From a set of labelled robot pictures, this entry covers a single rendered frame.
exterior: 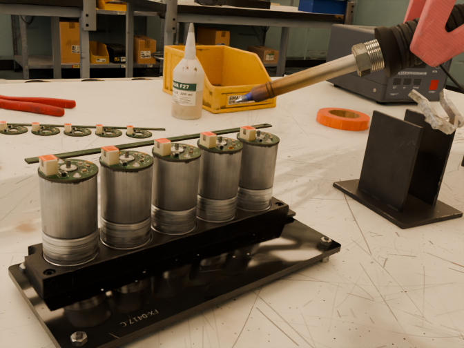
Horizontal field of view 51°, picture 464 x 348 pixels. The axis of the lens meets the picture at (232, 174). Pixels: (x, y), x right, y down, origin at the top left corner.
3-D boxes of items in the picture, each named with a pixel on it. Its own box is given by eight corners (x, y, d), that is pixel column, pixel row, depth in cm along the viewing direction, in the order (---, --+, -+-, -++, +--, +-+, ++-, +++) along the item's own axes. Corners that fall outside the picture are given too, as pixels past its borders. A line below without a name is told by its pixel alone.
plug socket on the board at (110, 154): (124, 163, 22) (124, 149, 22) (107, 166, 22) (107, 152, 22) (116, 157, 23) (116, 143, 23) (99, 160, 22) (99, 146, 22)
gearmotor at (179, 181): (204, 242, 26) (210, 152, 24) (165, 254, 25) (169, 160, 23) (178, 223, 28) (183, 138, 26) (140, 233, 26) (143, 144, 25)
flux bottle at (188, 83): (166, 112, 55) (170, 20, 51) (194, 111, 56) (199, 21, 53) (177, 120, 52) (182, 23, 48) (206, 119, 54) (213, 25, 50)
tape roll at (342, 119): (348, 116, 61) (350, 106, 61) (378, 130, 56) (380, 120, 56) (307, 117, 59) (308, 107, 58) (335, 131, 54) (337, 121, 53)
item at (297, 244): (255, 212, 33) (257, 197, 33) (339, 261, 28) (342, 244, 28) (8, 286, 23) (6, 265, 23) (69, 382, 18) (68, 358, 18)
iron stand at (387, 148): (366, 255, 36) (458, 186, 29) (319, 160, 40) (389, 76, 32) (424, 242, 39) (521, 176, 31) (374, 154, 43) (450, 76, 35)
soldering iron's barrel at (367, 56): (257, 113, 24) (387, 71, 23) (246, 83, 24) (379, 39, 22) (257, 107, 25) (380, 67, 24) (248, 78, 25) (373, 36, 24)
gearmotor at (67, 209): (108, 272, 23) (107, 171, 21) (56, 288, 21) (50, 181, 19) (85, 249, 25) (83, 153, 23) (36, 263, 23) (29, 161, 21)
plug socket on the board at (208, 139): (219, 146, 26) (220, 134, 26) (206, 148, 25) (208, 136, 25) (210, 142, 26) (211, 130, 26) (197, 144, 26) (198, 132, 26)
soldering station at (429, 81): (442, 106, 72) (459, 40, 69) (380, 107, 68) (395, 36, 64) (377, 84, 85) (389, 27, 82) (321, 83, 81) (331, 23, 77)
